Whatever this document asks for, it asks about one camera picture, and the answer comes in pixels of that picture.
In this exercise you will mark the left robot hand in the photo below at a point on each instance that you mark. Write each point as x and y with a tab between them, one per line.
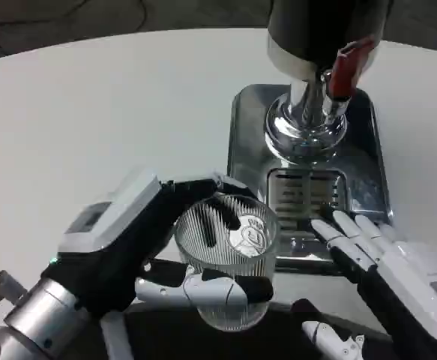
128	240

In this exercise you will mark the clear ribbed glass cup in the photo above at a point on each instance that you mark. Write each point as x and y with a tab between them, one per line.
227	258

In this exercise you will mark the steel drink dispenser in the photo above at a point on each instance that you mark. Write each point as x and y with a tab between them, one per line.
312	71

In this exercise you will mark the silver left robot forearm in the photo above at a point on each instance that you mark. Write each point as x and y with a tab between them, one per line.
27	322

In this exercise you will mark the steel drip tray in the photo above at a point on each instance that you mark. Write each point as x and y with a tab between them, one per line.
308	180

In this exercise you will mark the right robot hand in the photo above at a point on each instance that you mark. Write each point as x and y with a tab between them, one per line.
390	270

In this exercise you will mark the red tap lever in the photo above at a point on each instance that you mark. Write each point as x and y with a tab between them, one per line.
347	71

